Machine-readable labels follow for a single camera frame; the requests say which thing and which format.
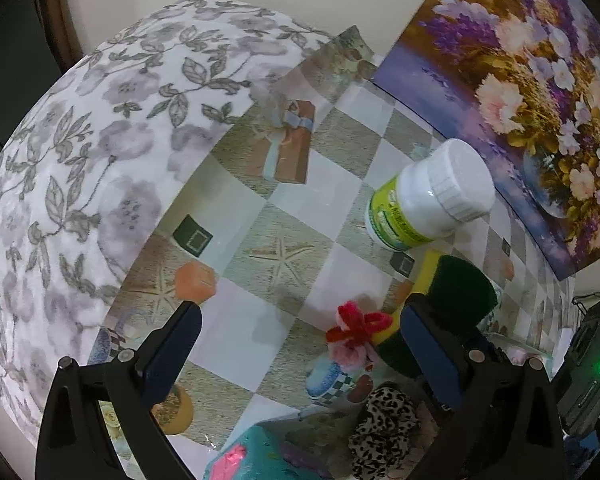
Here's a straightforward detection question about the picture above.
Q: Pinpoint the leopard print scrunchie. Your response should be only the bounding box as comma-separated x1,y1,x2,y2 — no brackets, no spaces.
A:
348,382,420,480

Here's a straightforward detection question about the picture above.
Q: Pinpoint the green yellow sponge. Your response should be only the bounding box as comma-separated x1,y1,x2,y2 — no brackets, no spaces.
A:
372,249,498,378

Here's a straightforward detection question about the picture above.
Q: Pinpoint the red pink flower hairclip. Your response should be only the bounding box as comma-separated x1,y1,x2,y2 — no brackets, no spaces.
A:
325,301,392,374

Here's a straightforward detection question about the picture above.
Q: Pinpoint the teal plastic toy case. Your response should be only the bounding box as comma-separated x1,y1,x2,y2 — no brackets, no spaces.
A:
204,425,335,480

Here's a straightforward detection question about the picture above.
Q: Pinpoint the white pill bottle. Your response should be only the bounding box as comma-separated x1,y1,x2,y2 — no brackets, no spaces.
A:
364,139,495,252

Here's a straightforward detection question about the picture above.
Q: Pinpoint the floral white tablecloth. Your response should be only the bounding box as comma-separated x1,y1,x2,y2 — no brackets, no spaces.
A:
0,0,330,442

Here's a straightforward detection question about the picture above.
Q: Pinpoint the floral painting canvas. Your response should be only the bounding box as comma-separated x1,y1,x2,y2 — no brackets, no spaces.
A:
374,0,600,278

